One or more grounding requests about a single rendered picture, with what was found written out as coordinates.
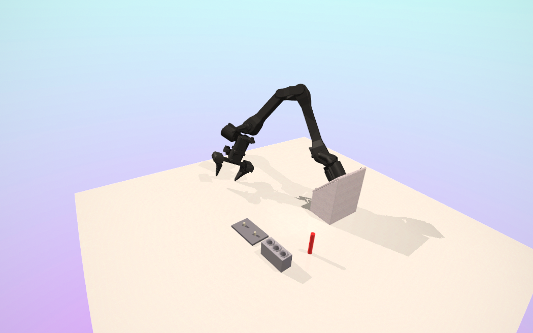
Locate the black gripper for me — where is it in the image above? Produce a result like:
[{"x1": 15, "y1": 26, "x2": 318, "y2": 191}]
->
[{"x1": 212, "y1": 145, "x2": 254, "y2": 181}]

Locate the red peg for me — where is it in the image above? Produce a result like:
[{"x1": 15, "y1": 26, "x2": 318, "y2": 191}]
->
[{"x1": 308, "y1": 232, "x2": 315, "y2": 254}]

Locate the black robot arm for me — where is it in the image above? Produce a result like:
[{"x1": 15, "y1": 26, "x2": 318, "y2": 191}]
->
[{"x1": 221, "y1": 83, "x2": 346, "y2": 182}]

